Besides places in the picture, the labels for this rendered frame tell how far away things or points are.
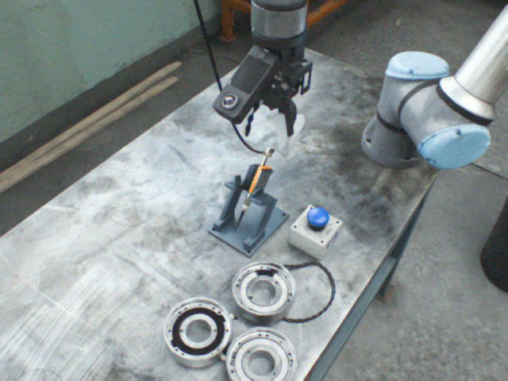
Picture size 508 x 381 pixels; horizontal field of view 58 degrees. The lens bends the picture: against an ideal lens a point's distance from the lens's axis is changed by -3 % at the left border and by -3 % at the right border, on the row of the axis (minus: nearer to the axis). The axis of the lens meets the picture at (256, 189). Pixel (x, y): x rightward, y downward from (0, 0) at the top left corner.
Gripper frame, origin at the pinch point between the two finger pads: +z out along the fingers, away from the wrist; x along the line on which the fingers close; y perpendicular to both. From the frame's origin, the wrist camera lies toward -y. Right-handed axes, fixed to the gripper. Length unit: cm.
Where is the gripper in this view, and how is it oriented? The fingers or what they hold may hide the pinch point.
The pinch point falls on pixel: (263, 143)
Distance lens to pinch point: 79.6
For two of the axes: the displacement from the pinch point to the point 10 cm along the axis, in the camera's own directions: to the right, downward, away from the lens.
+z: -0.3, 6.9, 7.3
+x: -7.9, -4.6, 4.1
